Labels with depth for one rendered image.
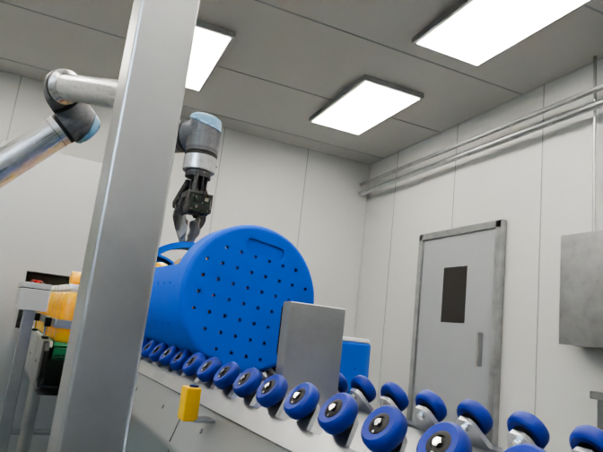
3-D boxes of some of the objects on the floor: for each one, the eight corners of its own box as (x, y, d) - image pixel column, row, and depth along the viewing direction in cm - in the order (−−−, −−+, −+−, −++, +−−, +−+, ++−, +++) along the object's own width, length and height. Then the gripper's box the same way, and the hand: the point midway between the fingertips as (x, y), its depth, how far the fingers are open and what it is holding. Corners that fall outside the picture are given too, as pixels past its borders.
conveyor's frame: (-16, 630, 169) (42, 342, 186) (-14, 477, 309) (18, 320, 326) (136, 607, 192) (176, 352, 209) (73, 474, 332) (100, 328, 349)
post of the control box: (-40, 611, 178) (23, 309, 197) (-40, 604, 181) (23, 308, 200) (-26, 609, 180) (36, 310, 199) (-26, 603, 183) (35, 310, 202)
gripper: (188, 166, 142) (176, 244, 138) (220, 174, 146) (208, 250, 142) (179, 172, 149) (166, 247, 145) (209, 179, 153) (197, 252, 149)
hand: (185, 245), depth 146 cm, fingers closed, pressing on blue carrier
